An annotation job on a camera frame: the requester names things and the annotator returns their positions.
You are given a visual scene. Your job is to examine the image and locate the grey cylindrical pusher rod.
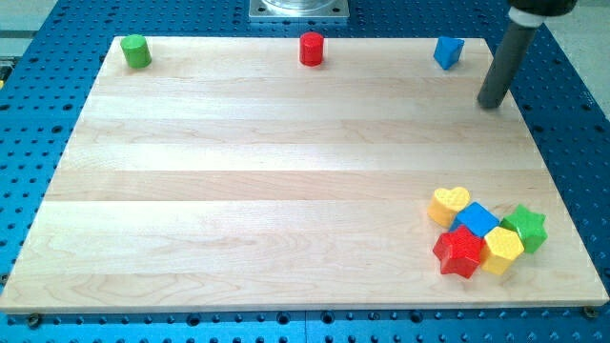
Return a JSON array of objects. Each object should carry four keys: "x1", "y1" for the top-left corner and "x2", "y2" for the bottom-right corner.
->
[{"x1": 477, "y1": 8, "x2": 545, "y2": 109}]

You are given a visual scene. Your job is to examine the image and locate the blue triangle block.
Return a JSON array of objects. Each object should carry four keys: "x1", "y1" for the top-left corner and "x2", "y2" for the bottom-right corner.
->
[{"x1": 433, "y1": 36, "x2": 465, "y2": 71}]

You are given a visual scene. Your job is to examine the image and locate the yellow heart block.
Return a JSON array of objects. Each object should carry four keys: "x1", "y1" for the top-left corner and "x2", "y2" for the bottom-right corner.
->
[{"x1": 427, "y1": 187, "x2": 471, "y2": 229}]

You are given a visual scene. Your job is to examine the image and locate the blue cube block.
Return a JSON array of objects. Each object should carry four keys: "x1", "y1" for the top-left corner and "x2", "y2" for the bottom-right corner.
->
[{"x1": 449, "y1": 202, "x2": 499, "y2": 237}]

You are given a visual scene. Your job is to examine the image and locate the green star block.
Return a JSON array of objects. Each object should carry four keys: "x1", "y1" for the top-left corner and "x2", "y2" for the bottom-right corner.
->
[{"x1": 500, "y1": 204, "x2": 548, "y2": 253}]

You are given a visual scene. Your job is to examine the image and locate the red cylinder block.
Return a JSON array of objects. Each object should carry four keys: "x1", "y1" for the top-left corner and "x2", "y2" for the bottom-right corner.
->
[{"x1": 299, "y1": 31, "x2": 324, "y2": 67}]

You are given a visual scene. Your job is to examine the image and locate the yellow hexagon block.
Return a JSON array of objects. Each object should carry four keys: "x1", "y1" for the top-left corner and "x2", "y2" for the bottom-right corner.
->
[{"x1": 480, "y1": 227, "x2": 524, "y2": 275}]

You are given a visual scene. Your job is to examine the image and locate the red star block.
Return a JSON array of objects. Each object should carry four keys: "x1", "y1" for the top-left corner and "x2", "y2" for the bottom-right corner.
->
[{"x1": 433, "y1": 225, "x2": 483, "y2": 279}]

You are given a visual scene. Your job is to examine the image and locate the wooden board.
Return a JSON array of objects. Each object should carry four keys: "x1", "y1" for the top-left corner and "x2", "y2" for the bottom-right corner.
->
[{"x1": 1, "y1": 36, "x2": 608, "y2": 313}]

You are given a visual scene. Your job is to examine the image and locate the green cylinder block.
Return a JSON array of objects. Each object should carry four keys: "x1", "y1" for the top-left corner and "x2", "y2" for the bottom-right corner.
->
[{"x1": 120, "y1": 34, "x2": 152, "y2": 69}]

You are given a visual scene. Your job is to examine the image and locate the blue perforated table plate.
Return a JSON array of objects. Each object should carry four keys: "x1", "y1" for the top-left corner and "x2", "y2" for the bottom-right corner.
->
[{"x1": 1, "y1": 0, "x2": 609, "y2": 343}]

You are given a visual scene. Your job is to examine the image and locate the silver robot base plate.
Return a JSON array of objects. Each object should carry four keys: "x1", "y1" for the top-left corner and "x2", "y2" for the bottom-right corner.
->
[{"x1": 249, "y1": 0, "x2": 350, "y2": 19}]

